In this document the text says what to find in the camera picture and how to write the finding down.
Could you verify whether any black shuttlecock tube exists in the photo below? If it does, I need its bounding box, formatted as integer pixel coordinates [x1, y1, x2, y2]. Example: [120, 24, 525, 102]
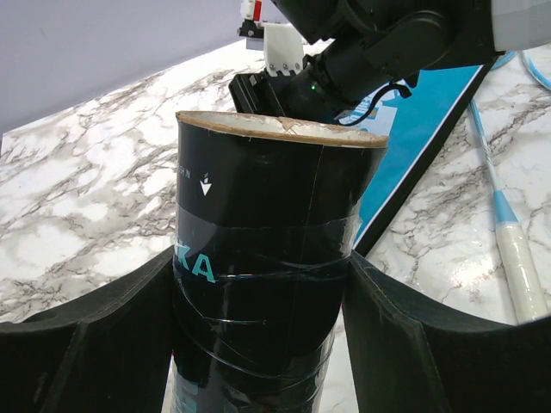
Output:
[170, 111, 388, 412]

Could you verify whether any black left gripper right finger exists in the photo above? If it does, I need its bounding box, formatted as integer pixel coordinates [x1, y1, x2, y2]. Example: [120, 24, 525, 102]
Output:
[344, 253, 550, 413]

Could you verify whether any badminton racket left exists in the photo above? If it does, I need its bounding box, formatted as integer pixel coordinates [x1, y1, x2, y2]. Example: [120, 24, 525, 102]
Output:
[469, 101, 548, 324]

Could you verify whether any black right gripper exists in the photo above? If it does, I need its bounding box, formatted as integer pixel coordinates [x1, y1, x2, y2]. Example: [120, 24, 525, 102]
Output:
[229, 53, 370, 119]

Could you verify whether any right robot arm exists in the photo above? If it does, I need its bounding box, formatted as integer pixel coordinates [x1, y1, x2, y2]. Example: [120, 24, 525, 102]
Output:
[229, 1, 550, 412]

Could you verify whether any blue racket bag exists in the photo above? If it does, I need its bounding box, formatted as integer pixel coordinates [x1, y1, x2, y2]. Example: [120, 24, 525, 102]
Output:
[350, 65, 490, 256]

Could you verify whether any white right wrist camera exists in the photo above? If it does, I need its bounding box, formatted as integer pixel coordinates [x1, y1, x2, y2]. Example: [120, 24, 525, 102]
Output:
[237, 0, 305, 77]

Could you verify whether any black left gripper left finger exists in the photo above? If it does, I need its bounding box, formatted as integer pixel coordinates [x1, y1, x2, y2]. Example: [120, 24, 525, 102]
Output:
[1, 249, 173, 412]

